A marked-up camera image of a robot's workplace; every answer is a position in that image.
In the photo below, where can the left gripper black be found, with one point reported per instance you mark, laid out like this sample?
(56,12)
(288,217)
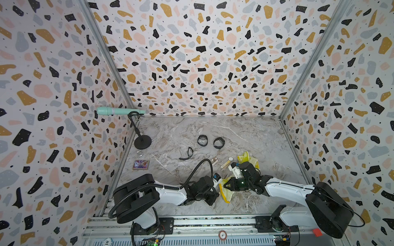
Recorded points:
(211,190)

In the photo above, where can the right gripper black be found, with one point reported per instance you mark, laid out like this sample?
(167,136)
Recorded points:
(234,184)

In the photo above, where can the black digital watch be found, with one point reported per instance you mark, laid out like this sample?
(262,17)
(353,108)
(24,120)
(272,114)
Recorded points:
(219,143)

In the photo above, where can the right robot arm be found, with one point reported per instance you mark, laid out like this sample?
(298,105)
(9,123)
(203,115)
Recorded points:
(320,207)

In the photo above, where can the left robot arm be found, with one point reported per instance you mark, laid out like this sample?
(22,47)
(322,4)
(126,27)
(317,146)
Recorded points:
(134,201)

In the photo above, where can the red white round sticker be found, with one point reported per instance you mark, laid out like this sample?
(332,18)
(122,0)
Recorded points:
(222,235)

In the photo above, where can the small framed picture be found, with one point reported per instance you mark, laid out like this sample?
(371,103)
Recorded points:
(141,165)

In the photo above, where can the black microphone stand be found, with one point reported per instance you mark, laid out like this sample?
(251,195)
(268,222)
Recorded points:
(142,141)

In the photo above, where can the red tag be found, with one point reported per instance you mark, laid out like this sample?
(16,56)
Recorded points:
(317,232)

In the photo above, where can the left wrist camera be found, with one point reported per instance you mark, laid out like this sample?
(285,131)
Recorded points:
(216,180)

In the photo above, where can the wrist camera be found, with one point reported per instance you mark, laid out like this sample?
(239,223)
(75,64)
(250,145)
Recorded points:
(238,169)
(216,180)

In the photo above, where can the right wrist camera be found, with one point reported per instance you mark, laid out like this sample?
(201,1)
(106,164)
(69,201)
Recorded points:
(238,169)

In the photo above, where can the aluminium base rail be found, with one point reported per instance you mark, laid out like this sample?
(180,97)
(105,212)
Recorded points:
(203,230)

